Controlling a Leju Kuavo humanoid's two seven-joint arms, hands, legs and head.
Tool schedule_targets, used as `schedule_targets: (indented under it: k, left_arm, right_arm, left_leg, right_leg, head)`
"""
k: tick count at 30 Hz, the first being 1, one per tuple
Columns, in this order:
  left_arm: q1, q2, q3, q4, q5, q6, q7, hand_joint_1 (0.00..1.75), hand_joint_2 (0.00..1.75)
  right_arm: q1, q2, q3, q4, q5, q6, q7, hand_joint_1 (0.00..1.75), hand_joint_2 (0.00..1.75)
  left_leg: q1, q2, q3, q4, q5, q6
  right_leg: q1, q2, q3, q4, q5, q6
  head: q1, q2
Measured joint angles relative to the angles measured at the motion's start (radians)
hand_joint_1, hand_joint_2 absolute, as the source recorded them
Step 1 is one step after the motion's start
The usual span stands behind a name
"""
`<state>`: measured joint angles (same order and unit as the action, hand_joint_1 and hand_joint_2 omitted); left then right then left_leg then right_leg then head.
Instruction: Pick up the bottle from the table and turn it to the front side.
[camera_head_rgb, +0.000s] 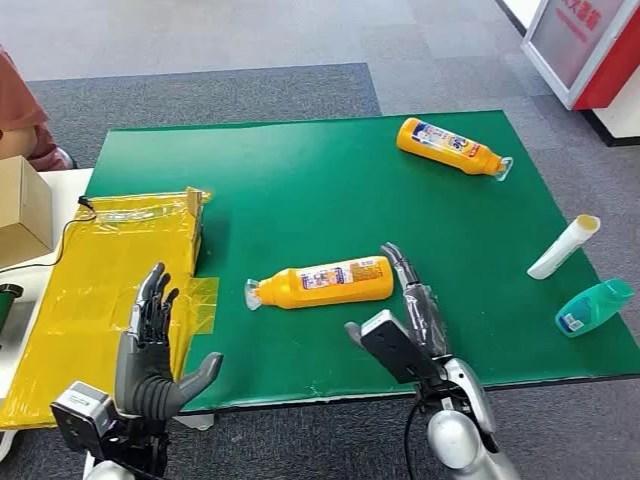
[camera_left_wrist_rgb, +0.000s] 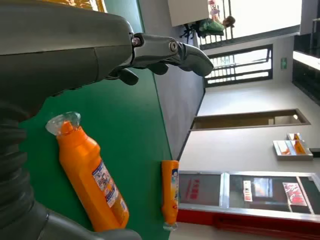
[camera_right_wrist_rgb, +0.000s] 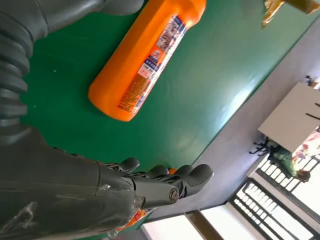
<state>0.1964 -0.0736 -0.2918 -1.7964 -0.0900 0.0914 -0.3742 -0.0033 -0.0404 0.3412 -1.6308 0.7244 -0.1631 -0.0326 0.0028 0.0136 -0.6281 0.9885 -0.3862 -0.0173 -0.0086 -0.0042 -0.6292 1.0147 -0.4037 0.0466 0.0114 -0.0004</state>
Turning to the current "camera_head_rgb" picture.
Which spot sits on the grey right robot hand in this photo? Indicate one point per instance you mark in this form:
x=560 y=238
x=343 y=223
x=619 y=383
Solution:
x=425 y=318

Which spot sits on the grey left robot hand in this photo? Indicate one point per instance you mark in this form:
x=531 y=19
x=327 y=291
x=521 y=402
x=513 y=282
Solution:
x=143 y=371

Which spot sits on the orange detergent bottle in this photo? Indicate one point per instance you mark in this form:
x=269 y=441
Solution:
x=330 y=281
x=445 y=147

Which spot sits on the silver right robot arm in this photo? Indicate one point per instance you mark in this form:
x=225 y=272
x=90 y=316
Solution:
x=457 y=437

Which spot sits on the white plastic bottle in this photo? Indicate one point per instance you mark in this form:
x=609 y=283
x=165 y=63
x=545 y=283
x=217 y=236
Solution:
x=560 y=250

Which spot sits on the teal plastic bottle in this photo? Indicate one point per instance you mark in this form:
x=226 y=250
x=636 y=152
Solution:
x=590 y=309

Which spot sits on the yellow film wrapped box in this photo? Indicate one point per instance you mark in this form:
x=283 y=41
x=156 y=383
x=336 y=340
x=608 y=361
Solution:
x=95 y=278

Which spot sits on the white side table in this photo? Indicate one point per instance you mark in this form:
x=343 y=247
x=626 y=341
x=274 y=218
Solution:
x=20 y=344

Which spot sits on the green table mat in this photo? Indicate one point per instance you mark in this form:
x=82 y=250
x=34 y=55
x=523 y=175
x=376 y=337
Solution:
x=324 y=185

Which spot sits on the dark green round object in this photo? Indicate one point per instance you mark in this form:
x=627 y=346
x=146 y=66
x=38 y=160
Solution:
x=7 y=301

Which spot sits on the brown cardboard box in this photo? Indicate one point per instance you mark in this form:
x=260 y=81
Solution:
x=23 y=205

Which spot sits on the white plinth black base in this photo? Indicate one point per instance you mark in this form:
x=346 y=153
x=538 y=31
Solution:
x=620 y=116

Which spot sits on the red white sign cabinet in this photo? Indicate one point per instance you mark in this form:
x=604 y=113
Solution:
x=595 y=46

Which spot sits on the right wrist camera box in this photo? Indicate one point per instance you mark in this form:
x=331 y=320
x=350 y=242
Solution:
x=392 y=344

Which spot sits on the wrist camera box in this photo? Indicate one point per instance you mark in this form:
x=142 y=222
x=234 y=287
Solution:
x=392 y=344
x=82 y=414

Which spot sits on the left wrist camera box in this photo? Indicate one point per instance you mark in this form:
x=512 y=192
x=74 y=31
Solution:
x=82 y=414

